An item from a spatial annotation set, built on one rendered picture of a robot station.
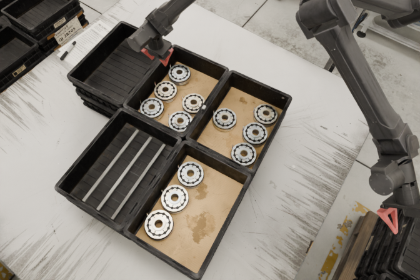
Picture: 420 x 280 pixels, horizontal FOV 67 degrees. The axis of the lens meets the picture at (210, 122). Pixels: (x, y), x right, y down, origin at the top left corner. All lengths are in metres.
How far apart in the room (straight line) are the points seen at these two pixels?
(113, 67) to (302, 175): 1.01
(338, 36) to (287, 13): 2.45
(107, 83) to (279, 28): 1.86
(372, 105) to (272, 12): 2.42
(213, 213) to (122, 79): 0.75
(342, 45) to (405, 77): 2.33
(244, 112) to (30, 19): 1.67
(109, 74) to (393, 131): 1.21
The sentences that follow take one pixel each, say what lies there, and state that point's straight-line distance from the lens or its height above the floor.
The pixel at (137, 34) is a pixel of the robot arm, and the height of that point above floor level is 1.28.
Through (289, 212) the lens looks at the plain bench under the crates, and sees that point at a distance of 1.42.
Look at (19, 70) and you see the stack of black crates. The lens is 2.40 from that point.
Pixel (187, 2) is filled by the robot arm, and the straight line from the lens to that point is 0.92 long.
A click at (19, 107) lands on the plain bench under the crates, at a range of 1.81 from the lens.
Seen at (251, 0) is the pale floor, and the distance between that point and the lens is 3.25.
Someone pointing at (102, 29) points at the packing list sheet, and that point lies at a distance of 1.99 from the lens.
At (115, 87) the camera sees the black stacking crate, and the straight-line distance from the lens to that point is 1.54.
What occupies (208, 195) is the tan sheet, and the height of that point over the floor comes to 0.83.
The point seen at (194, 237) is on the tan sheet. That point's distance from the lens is 1.22.
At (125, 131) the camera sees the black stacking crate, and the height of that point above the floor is 0.83.
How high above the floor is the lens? 2.03
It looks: 60 degrees down
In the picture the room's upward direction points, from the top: 3 degrees clockwise
